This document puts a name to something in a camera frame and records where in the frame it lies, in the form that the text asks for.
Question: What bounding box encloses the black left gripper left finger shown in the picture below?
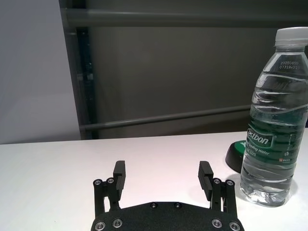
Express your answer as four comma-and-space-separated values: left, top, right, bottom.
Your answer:
93, 160, 127, 214

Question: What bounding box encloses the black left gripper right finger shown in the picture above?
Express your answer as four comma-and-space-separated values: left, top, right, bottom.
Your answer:
197, 160, 238, 214

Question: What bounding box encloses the green YES button black base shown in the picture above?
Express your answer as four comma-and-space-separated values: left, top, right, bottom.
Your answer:
225, 141, 248, 173

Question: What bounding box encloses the clear water bottle green label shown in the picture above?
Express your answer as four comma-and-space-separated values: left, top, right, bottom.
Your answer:
240, 26, 308, 207

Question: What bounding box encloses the thin grey horizontal rail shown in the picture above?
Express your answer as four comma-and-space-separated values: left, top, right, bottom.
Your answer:
80, 104, 252, 132

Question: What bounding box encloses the dark vertical frame post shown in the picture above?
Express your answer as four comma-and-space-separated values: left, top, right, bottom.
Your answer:
59, 0, 99, 140

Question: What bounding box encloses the thick grey horizontal rail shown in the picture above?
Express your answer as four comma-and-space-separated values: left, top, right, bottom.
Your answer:
64, 8, 308, 27

